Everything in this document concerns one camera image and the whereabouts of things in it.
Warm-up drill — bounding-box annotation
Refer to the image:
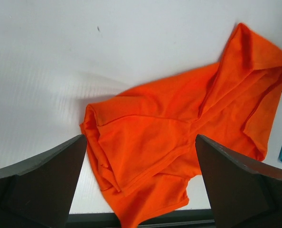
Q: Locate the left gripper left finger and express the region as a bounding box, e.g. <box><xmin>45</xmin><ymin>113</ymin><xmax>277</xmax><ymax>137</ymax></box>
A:
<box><xmin>0</xmin><ymin>134</ymin><xmax>87</xmax><ymax>228</ymax></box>

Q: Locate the orange t shirt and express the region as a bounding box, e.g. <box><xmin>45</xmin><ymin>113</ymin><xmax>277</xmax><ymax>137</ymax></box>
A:
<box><xmin>80</xmin><ymin>23</ymin><xmax>282</xmax><ymax>228</ymax></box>

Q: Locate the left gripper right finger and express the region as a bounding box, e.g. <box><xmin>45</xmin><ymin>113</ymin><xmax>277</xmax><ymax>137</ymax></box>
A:
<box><xmin>195</xmin><ymin>135</ymin><xmax>282</xmax><ymax>228</ymax></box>

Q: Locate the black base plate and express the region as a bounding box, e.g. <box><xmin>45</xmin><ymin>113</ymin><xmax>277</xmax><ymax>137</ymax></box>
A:
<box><xmin>65</xmin><ymin>209</ymin><xmax>216</xmax><ymax>228</ymax></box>

